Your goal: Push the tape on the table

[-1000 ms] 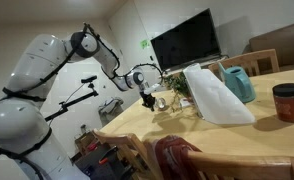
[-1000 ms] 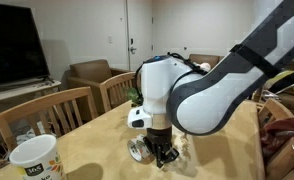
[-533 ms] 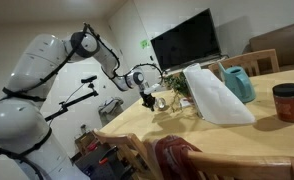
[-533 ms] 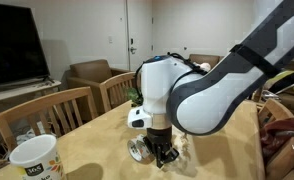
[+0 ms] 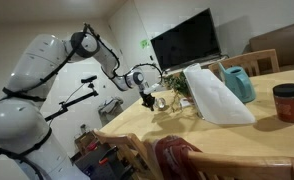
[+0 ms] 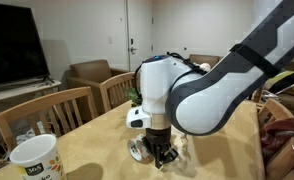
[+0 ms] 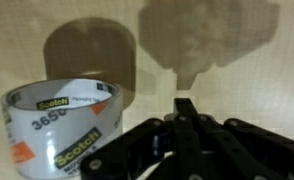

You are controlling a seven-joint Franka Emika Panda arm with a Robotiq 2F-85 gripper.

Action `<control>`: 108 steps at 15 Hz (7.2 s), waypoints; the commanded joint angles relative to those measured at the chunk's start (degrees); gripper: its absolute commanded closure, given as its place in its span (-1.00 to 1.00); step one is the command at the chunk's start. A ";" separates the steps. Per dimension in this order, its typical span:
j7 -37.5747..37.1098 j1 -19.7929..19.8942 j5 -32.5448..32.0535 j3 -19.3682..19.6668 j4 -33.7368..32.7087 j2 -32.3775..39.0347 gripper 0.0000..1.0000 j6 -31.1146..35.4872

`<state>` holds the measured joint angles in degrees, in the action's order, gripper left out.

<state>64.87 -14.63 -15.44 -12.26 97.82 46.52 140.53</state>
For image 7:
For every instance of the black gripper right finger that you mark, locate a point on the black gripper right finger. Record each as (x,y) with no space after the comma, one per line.
(247,150)

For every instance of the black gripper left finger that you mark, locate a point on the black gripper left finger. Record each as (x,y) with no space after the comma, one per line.
(137,143)

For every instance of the clear Scotch packing tape roll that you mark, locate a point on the clear Scotch packing tape roll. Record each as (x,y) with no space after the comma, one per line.
(53,140)

